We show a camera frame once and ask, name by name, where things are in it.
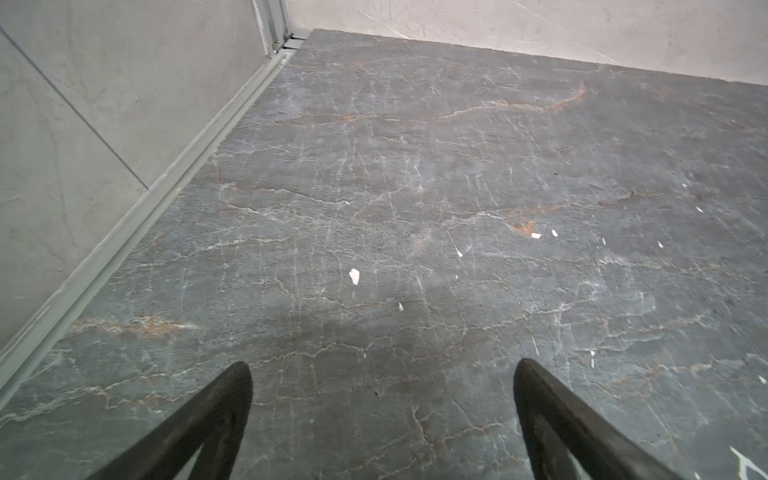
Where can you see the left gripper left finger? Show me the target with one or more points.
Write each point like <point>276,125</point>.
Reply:
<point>210,427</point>

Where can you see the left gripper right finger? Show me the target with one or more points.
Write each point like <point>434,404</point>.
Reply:
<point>560,430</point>

